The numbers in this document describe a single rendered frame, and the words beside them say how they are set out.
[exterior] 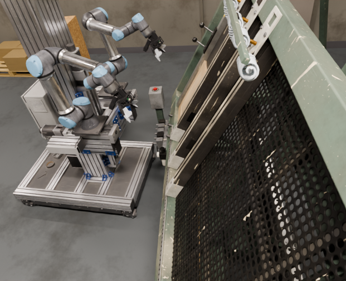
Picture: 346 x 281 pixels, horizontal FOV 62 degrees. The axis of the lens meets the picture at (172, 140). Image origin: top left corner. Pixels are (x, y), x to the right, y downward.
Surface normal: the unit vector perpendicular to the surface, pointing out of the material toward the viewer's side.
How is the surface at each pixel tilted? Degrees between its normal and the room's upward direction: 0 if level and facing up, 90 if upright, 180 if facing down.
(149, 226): 0
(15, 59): 90
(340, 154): 60
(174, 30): 90
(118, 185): 0
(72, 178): 0
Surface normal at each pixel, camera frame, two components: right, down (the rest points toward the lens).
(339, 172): -0.92, -0.32
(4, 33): -0.20, 0.68
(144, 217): -0.12, -0.73
